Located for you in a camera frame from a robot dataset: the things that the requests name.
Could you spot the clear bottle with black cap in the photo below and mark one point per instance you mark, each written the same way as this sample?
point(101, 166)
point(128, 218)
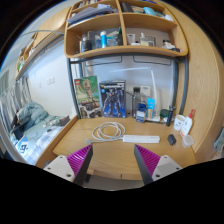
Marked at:
point(136, 103)

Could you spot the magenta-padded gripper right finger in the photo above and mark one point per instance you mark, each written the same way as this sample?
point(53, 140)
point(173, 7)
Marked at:
point(163, 165)

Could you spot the black electric shaver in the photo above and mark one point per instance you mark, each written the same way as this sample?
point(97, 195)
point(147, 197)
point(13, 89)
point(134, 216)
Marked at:
point(170, 116)

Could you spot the blue robot model kit box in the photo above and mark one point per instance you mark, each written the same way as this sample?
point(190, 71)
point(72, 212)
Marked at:
point(112, 98)

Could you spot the green tree figure toy box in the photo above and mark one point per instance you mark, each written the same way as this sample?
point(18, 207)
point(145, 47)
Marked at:
point(86, 96)

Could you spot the white desk lamp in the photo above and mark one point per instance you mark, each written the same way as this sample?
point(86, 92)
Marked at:
point(154, 86)

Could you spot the white wall box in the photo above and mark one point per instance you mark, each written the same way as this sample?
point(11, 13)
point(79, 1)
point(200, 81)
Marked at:
point(145, 90)

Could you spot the small dark blue box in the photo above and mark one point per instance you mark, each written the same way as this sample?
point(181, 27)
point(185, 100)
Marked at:
point(141, 113)

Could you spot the dark grey metal frame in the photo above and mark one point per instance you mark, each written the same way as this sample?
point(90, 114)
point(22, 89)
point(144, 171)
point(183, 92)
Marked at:
point(69, 83)

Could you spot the clear plastic cup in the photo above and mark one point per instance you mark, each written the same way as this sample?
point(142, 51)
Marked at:
point(187, 141)

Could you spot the wooden shelf unit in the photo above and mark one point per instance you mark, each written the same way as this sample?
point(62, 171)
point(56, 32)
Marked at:
point(123, 51)

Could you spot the white lotion bottle red cap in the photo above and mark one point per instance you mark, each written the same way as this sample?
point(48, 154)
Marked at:
point(186, 126)

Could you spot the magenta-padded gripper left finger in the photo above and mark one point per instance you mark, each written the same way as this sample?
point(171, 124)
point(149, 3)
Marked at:
point(61, 165)

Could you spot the tall light blue box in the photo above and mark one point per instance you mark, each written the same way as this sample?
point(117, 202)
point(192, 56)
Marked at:
point(151, 106)

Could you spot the white wall switch plate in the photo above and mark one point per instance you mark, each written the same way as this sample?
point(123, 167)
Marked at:
point(50, 80)

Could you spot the white power strip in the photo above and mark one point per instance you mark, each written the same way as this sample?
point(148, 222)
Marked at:
point(141, 138)

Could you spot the green round container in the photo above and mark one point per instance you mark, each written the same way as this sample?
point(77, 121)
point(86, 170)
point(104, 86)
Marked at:
point(164, 113)

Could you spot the white mug with black print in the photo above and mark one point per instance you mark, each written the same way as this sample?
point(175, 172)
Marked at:
point(179, 122)

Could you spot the teal bedding blanket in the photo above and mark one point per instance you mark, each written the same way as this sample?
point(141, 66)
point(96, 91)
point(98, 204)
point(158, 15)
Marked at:
point(33, 115)

